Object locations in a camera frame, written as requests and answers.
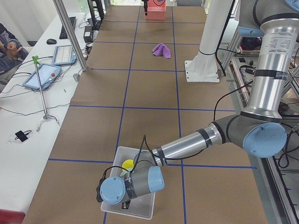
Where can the teach pendant far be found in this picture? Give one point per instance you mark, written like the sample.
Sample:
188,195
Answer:
64,55

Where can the teach pendant near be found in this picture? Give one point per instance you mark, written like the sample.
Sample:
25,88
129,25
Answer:
47,73

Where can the mint green bowl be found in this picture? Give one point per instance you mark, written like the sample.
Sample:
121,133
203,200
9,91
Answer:
123,173

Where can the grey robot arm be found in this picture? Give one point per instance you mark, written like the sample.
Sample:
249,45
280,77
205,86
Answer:
257,129

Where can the small black pouch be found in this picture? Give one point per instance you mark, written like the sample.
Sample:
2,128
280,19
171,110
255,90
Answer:
22,136

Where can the seated person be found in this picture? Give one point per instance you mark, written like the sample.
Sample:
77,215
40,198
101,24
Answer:
12,54

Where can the black computer mouse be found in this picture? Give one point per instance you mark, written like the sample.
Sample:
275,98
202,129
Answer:
51,41

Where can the pink trash bin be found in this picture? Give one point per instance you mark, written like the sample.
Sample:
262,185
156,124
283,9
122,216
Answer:
156,10

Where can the black power adapter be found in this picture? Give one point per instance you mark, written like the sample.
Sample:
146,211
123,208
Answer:
88,34

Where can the clear plastic bin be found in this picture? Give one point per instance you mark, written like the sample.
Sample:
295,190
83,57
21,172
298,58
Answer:
140,207

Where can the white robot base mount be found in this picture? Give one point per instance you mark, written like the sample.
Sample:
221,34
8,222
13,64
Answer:
203,67

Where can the aluminium frame post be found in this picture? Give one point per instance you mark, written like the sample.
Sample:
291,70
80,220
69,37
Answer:
64,18

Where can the teach pendant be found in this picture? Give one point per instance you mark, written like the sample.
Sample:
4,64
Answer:
64,55
47,73

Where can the purple cloth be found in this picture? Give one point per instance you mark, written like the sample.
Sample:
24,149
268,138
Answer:
162,50

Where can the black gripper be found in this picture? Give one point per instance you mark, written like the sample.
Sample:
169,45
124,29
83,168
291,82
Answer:
145,7
126,204

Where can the yellow plastic cup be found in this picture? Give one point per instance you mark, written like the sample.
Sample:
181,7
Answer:
128,164

